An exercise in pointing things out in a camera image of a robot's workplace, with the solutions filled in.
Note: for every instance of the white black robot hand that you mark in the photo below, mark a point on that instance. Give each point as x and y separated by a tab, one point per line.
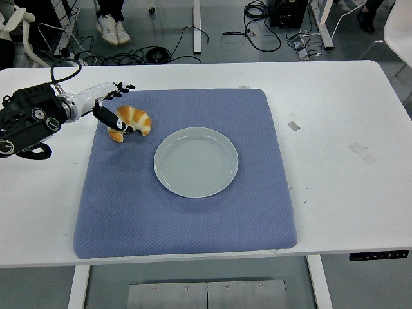
93	93

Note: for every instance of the golden croissant bread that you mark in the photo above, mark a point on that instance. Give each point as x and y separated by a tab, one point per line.
138	119

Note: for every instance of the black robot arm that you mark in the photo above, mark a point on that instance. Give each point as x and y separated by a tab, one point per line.
29	112

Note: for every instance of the white power strip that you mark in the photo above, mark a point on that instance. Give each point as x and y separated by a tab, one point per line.
82	61

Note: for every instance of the person's legs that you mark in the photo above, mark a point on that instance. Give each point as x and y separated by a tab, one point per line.
111	8

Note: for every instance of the white office chair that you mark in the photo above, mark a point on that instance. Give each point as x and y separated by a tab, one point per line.
27	35

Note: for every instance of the caster wheel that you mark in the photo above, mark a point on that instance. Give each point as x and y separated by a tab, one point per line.
152	11

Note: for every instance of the blue quilted mat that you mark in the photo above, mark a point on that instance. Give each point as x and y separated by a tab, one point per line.
128	209

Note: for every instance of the white desk leg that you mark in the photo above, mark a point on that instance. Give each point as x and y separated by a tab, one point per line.
325	29
197	29

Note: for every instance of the grey round plate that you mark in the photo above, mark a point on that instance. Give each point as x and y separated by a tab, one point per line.
196	161

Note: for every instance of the white table leg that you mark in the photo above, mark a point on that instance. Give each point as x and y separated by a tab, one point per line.
320	286
78	289

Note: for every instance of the grey tape piece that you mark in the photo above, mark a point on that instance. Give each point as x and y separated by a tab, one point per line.
294	126

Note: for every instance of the black equipment box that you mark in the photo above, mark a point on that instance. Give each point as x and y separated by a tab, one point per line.
286	14

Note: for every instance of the grey power adapter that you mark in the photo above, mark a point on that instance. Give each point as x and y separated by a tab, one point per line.
297	43

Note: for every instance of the grey floor pedal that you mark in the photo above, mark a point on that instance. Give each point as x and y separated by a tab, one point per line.
303	55

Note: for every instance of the clear tape piece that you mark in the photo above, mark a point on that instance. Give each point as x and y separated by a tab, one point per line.
362	153

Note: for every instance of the person's foot in dark shoe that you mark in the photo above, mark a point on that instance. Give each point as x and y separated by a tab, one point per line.
367	21

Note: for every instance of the white shell chair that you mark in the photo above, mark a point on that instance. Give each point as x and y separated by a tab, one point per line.
399	29

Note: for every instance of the black table control panel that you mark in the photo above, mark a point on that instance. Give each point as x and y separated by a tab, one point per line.
380	255

